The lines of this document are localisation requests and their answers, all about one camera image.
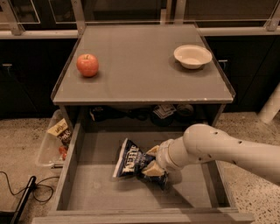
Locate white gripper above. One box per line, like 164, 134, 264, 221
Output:
142, 138, 185, 177

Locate blue Kettle chip bag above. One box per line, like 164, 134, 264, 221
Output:
113, 138, 168, 190

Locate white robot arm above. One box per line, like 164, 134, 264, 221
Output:
142, 123, 280, 184

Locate items behind drawer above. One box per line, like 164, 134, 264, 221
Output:
89, 104, 195, 127

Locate open grey top drawer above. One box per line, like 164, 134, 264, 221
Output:
31, 122, 256, 224

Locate grey cabinet counter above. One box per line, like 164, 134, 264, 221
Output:
52, 25, 235, 124

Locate brown snack bag in bin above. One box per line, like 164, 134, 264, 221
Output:
47, 119, 72, 145

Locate clear plastic storage bin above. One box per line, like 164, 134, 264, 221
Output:
35, 109, 69, 172

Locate white paper bowl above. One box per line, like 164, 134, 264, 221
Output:
173, 45, 213, 69

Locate red apple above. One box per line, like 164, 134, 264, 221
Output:
76, 54, 99, 77

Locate black device on floor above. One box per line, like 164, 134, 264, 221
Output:
0, 176, 37, 224

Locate black cable on floor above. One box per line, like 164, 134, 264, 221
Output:
0, 171, 60, 204

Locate white railing frame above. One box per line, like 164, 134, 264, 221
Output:
0, 0, 280, 38

